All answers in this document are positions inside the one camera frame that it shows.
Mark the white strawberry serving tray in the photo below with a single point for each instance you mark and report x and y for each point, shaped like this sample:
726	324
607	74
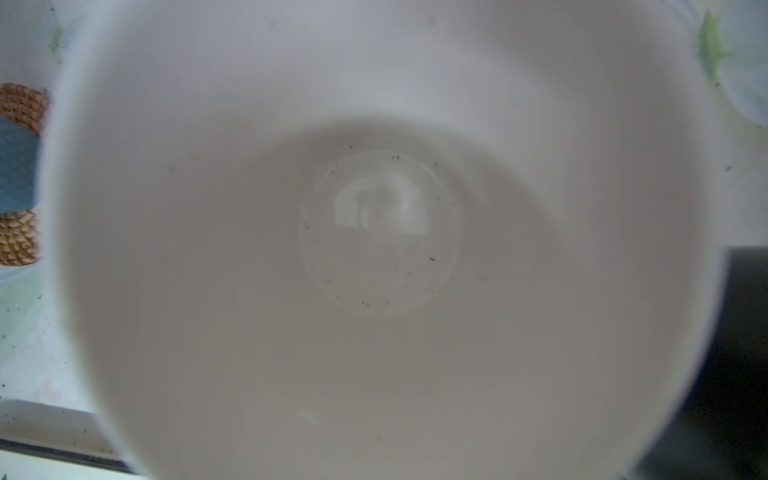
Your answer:
58	434

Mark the blue floral mug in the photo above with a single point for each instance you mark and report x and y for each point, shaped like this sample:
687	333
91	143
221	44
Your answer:
19	156

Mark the rattan wicker round coaster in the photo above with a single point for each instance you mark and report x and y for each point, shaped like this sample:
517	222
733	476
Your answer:
23	112

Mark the white lilac handled mug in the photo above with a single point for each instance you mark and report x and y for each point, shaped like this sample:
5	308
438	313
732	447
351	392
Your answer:
382	239

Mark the black mug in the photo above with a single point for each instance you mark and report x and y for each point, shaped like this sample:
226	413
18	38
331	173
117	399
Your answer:
721	430

